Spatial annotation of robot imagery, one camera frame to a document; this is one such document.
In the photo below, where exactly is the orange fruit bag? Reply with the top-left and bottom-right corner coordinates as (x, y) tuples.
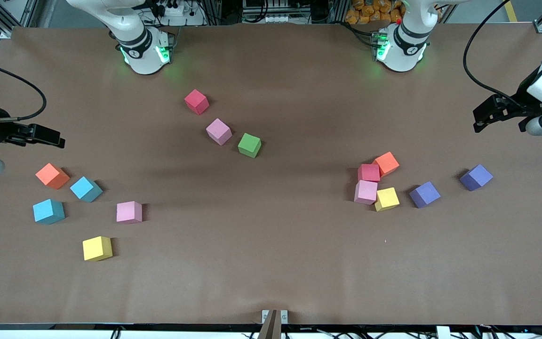
(345, 0), (406, 25)

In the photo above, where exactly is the purple foam cube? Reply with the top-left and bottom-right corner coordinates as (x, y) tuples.
(409, 181), (441, 209)
(459, 164), (494, 192)

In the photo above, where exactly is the pink foam cube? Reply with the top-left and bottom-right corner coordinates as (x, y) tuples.
(206, 118), (233, 146)
(116, 201), (143, 224)
(354, 180), (378, 205)

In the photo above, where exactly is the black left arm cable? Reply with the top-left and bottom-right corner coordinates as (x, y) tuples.
(462, 0), (528, 110)

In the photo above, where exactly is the red foam cube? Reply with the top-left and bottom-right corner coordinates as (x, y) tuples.
(358, 163), (381, 183)
(184, 89), (210, 116)

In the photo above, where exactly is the metal table edge bracket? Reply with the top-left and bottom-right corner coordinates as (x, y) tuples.
(262, 309), (289, 339)

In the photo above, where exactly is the yellow foam cube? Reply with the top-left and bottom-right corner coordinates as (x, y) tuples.
(375, 187), (400, 212)
(82, 236), (113, 262)

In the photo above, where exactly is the blue foam cube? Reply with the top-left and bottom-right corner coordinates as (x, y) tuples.
(33, 199), (65, 225)
(70, 177), (104, 203)

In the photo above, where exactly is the orange foam cube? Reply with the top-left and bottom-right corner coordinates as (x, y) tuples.
(35, 163), (71, 190)
(372, 152), (400, 178)

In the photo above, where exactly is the green foam cube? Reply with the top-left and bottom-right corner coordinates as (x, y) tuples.
(238, 133), (262, 159)

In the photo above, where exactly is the black base cable bundle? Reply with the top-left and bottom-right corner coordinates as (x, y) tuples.
(344, 21), (380, 48)

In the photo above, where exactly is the white power strip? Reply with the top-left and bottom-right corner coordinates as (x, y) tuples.
(151, 1), (188, 17)

